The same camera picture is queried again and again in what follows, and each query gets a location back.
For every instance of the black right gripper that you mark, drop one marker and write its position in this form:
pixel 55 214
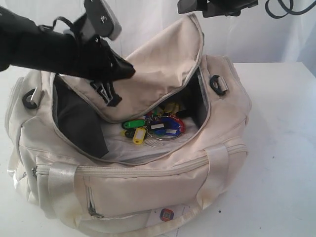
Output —
pixel 215 7

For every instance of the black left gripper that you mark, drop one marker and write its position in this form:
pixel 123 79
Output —
pixel 75 49

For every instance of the colourful key tag bunch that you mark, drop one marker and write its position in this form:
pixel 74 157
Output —
pixel 162 123

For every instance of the cream white duffel bag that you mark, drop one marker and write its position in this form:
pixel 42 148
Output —
pixel 114 199

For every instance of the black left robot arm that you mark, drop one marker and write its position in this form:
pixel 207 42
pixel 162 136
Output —
pixel 20 43

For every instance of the dark grey folded cloth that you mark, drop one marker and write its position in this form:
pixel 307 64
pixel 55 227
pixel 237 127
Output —
pixel 77 120

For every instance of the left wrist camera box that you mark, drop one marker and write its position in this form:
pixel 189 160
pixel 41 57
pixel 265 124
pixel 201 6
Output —
pixel 102 19

